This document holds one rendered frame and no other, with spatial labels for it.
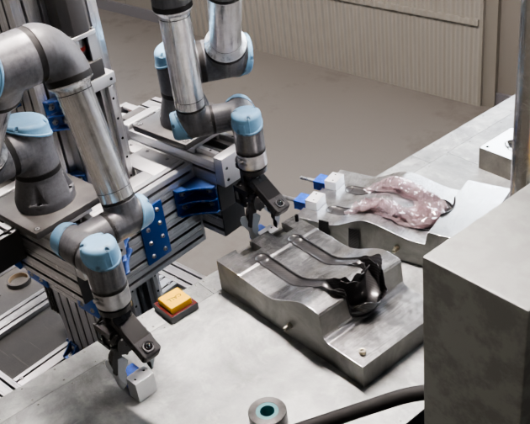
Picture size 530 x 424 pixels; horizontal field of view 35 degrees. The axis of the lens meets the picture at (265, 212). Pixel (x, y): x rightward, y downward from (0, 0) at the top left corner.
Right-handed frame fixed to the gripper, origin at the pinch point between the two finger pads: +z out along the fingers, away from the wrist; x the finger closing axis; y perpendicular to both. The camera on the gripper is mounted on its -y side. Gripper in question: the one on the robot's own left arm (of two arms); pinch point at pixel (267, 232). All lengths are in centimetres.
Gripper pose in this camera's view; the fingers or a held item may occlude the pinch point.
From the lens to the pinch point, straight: 224.6
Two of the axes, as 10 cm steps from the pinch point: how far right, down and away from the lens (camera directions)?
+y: -6.6, -3.5, 6.6
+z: 1.1, 8.3, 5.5
